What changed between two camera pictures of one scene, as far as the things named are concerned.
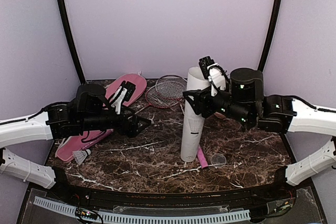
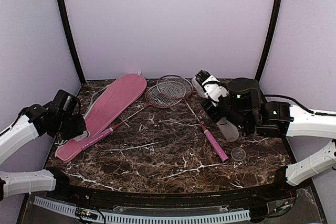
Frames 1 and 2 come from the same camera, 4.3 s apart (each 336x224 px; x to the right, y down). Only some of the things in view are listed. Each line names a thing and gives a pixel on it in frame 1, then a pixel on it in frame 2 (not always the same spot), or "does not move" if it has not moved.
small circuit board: (82, 212) does not move
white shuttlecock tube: (193, 121) -> (226, 125)
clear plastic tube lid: (218, 160) -> (238, 153)
